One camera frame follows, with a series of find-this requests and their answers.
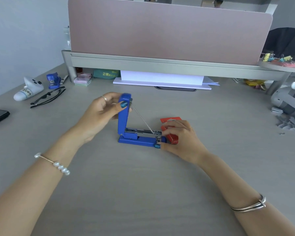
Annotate pile of grey staple strips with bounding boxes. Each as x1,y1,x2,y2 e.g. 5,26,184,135
271,107,295,135

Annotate person's left hand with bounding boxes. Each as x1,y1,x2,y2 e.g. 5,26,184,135
74,92,133,145

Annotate silver bangle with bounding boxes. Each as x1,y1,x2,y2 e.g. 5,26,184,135
230,195,266,213

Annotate person's left forearm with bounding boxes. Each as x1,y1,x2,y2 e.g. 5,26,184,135
0,128,89,236

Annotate green pouch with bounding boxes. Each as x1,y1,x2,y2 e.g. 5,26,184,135
93,69,121,79

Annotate round grey shelf tray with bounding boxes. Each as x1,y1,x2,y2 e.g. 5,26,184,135
258,58,295,73

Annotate white and grey device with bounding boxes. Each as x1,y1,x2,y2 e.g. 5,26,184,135
271,82,295,124

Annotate yellow wrapper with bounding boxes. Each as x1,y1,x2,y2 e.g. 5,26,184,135
244,79,266,90

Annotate pink desk divider panel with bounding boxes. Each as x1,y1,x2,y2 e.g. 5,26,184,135
68,0,273,66

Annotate small blue stapler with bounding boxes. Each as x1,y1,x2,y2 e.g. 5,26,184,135
46,72,62,90

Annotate black garment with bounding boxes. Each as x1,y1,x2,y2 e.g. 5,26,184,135
263,27,295,63

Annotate white paper stack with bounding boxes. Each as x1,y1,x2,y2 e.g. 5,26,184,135
113,70,212,91

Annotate pearl bracelet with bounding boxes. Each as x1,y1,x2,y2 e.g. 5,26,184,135
34,152,71,176

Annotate black eyeglasses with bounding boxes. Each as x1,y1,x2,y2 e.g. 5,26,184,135
30,86,66,109

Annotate loose white paper sheets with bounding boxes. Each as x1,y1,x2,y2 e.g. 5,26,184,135
203,76,221,86

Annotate black pad under paper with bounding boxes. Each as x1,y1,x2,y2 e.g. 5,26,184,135
154,86,197,92

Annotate grey desk shelf riser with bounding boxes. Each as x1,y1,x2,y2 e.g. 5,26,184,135
61,49,292,95

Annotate white ghost figure toy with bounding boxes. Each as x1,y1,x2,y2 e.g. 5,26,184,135
13,76,44,102

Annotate large blue stapler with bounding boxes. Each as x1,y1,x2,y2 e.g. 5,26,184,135
118,93,167,148

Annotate red staple box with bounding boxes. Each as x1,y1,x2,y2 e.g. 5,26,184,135
160,117,182,145

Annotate person's right hand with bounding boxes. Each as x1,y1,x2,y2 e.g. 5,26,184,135
155,119,210,168

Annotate person's right forearm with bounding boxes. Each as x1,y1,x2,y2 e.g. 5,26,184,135
197,152,295,236

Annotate pile of pink paper clips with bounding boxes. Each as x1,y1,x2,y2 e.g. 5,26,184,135
270,59,295,69

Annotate pink and green staple boxes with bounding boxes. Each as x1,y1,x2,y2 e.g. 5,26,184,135
73,73,92,86

